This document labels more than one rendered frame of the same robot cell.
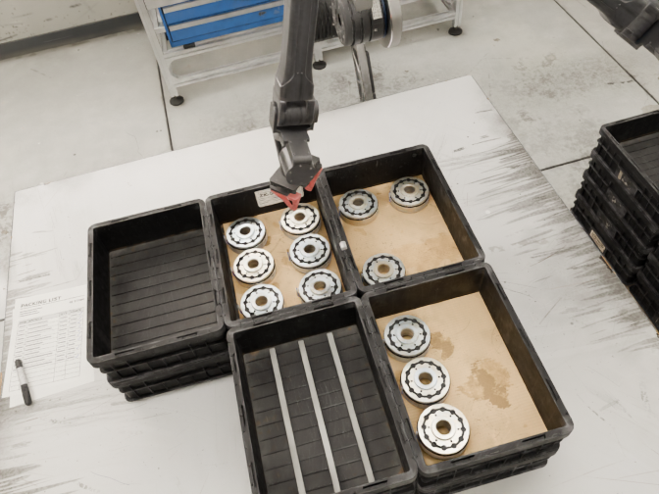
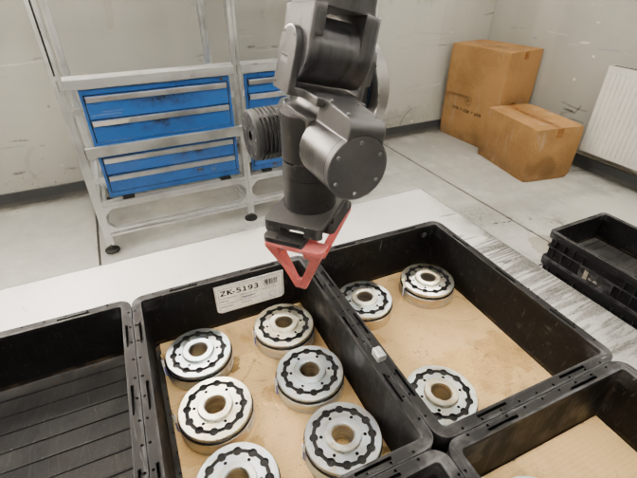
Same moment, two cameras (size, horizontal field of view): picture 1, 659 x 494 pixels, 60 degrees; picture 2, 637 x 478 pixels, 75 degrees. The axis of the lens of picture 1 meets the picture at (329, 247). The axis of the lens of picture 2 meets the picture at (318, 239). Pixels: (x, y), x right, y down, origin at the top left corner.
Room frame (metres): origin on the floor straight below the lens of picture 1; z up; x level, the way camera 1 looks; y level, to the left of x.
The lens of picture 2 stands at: (0.46, 0.16, 1.38)
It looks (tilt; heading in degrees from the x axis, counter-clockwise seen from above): 34 degrees down; 343
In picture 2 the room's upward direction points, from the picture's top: straight up
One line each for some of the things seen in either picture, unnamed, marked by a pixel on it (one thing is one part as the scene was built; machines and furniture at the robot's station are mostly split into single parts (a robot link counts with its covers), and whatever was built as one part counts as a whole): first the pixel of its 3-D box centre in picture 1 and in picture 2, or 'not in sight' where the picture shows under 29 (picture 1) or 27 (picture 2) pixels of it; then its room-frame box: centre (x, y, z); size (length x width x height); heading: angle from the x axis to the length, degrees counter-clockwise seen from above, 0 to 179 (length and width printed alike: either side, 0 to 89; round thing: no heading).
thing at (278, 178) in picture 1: (293, 162); (309, 187); (0.85, 0.05, 1.17); 0.10 x 0.07 x 0.07; 142
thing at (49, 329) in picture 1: (48, 339); not in sight; (0.81, 0.77, 0.70); 0.33 x 0.23 x 0.01; 9
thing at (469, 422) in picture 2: (395, 214); (436, 303); (0.89, -0.17, 0.92); 0.40 x 0.30 x 0.02; 7
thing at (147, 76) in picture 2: not in sight; (234, 67); (2.84, -0.09, 0.91); 1.70 x 0.10 x 0.05; 99
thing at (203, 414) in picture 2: (253, 264); (215, 405); (0.84, 0.19, 0.86); 0.05 x 0.05 x 0.01
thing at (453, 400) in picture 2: (383, 270); (441, 392); (0.77, -0.12, 0.86); 0.05 x 0.05 x 0.01
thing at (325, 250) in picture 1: (310, 250); (309, 372); (0.86, 0.05, 0.86); 0.10 x 0.10 x 0.01
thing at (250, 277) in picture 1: (253, 265); (215, 407); (0.84, 0.19, 0.86); 0.10 x 0.10 x 0.01
